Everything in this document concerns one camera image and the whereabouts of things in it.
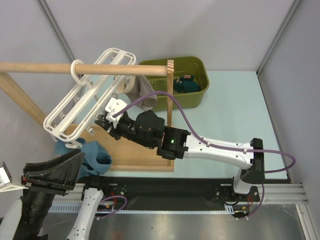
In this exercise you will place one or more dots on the olive green plastic bin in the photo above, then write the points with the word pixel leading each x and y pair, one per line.
pixel 182 65

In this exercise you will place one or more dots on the wooden rack frame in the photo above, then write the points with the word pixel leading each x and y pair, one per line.
pixel 140 160

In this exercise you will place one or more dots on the dark green socks in bin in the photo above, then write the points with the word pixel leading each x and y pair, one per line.
pixel 186 84

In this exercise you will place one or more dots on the grey beige sock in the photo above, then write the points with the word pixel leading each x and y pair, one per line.
pixel 135 87

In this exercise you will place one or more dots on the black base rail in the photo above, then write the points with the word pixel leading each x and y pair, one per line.
pixel 143 195

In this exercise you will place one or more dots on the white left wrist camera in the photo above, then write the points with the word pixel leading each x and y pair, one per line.
pixel 6 184

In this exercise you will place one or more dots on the white plastic clip hanger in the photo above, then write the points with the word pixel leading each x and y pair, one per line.
pixel 84 91

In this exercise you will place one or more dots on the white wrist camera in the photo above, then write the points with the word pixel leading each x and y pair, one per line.
pixel 6 184
pixel 114 106

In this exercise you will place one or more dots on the blue sock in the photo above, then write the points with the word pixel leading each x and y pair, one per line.
pixel 97 161

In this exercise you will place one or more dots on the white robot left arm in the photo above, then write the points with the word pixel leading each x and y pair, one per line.
pixel 26 218

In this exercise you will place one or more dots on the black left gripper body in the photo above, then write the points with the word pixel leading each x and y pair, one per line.
pixel 37 185

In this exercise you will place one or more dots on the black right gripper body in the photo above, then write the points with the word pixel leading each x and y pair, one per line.
pixel 113 131

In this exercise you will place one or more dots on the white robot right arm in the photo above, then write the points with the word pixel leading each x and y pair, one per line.
pixel 150 131

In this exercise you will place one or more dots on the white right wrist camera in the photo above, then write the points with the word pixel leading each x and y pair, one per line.
pixel 114 106

